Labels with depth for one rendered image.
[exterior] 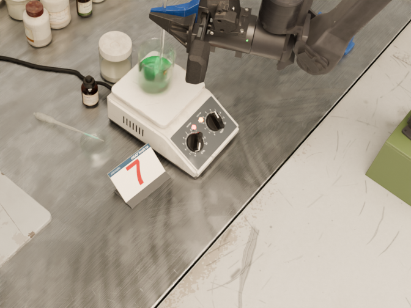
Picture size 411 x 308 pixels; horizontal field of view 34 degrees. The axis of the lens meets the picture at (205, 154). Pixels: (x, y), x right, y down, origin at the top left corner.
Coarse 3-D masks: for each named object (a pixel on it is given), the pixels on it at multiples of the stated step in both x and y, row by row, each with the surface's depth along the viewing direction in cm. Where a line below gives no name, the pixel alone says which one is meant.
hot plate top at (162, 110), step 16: (176, 64) 115; (128, 80) 112; (176, 80) 113; (128, 96) 111; (144, 96) 111; (176, 96) 112; (192, 96) 112; (144, 112) 109; (160, 112) 110; (176, 112) 110
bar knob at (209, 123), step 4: (212, 112) 113; (216, 112) 113; (208, 116) 114; (212, 116) 113; (216, 116) 113; (220, 116) 115; (208, 120) 114; (212, 120) 114; (216, 120) 113; (220, 120) 113; (208, 124) 113; (212, 124) 114; (216, 124) 114; (220, 124) 113; (212, 128) 114; (216, 128) 114; (220, 128) 113
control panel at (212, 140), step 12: (204, 108) 114; (216, 108) 115; (192, 120) 112; (204, 120) 114; (228, 120) 116; (180, 132) 111; (192, 132) 112; (204, 132) 113; (216, 132) 114; (228, 132) 116; (180, 144) 110; (204, 144) 113; (216, 144) 114; (192, 156) 111; (204, 156) 112
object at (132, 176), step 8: (144, 152) 111; (136, 160) 110; (144, 160) 111; (152, 160) 112; (128, 168) 110; (136, 168) 110; (144, 168) 111; (152, 168) 112; (160, 168) 113; (120, 176) 109; (128, 176) 110; (136, 176) 110; (144, 176) 111; (152, 176) 112; (120, 184) 109; (128, 184) 110; (136, 184) 110; (128, 192) 110
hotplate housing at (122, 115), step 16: (112, 96) 112; (208, 96) 115; (112, 112) 115; (128, 112) 112; (192, 112) 113; (128, 128) 115; (144, 128) 111; (160, 128) 110; (176, 128) 111; (160, 144) 112; (224, 144) 115; (176, 160) 112; (208, 160) 113; (192, 176) 113
